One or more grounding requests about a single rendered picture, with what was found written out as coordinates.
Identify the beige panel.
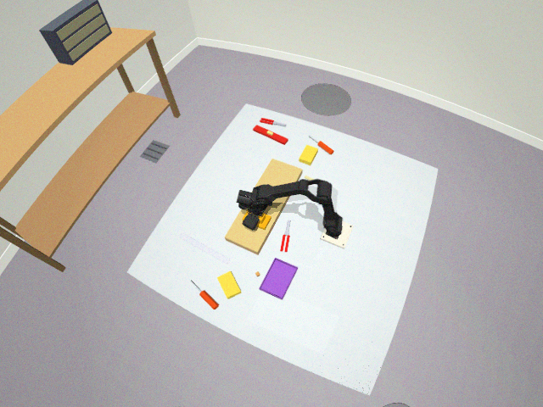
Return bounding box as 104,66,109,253
225,159,303,255

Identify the purple tray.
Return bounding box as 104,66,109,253
259,258,298,299

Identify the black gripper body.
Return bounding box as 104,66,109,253
242,204,266,231

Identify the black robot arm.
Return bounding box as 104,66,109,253
236,178,343,239

